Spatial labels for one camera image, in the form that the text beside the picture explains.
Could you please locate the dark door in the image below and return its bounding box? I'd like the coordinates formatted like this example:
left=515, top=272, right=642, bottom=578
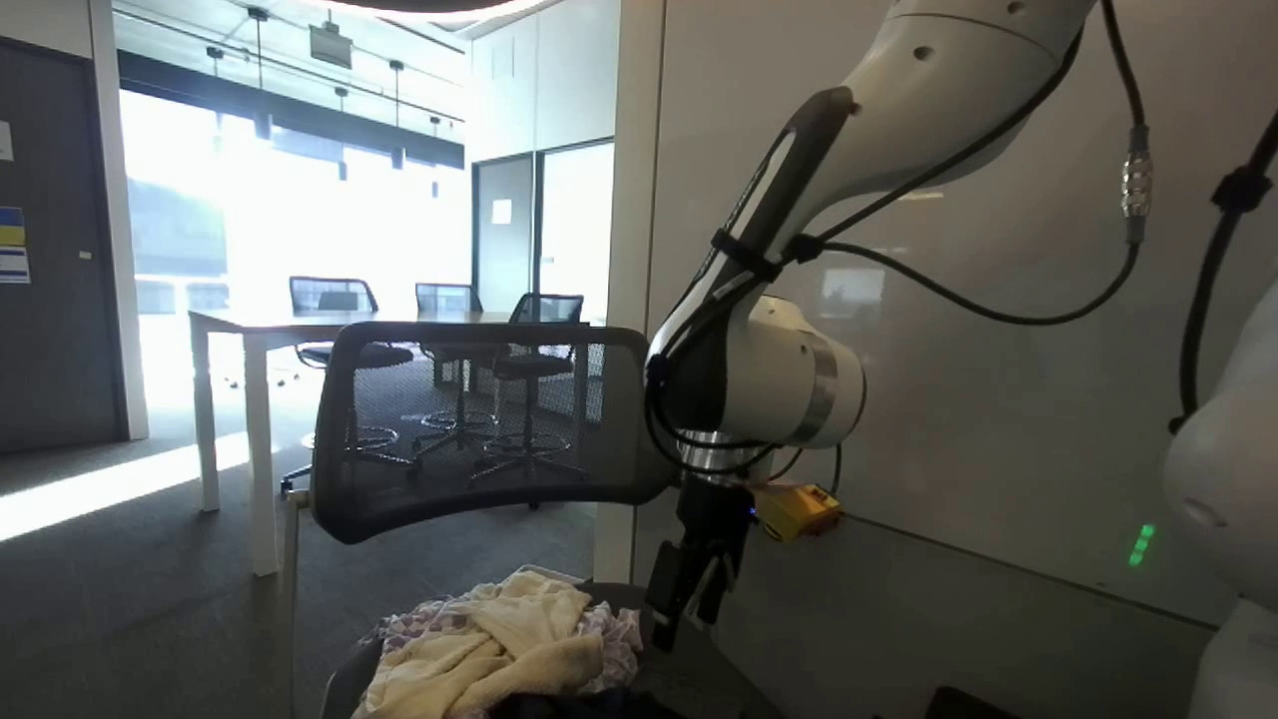
left=0, top=36, right=131, bottom=457

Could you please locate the thick black looped cable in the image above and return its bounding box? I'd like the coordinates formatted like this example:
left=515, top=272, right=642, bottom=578
left=1168, top=110, right=1278, bottom=440

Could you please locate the cream cloth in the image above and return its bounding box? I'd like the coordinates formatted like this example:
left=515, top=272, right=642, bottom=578
left=352, top=568, right=610, bottom=719

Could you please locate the dark background office chair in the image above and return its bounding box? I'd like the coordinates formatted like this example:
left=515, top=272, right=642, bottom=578
left=499, top=289, right=590, bottom=488
left=284, top=272, right=418, bottom=381
left=410, top=279, right=483, bottom=327

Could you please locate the white table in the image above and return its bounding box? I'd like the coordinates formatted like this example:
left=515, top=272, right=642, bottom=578
left=184, top=307, right=513, bottom=578

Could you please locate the black mesh office chair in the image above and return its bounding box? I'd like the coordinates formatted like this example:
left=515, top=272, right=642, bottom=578
left=276, top=316, right=771, bottom=719

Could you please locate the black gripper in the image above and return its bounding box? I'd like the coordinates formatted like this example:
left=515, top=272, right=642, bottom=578
left=642, top=477, right=758, bottom=658

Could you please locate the grey flat board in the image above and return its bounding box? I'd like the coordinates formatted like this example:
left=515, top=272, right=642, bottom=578
left=582, top=578, right=776, bottom=719

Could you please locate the blue yellow wall poster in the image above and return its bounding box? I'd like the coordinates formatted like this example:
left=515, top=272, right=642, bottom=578
left=0, top=203, right=36, bottom=291

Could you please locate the floral patterned cloth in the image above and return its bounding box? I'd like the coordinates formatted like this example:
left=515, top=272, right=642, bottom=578
left=377, top=590, right=650, bottom=702

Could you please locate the hanging ceiling sign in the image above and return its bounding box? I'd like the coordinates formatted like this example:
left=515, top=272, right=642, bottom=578
left=305, top=15, right=360, bottom=78

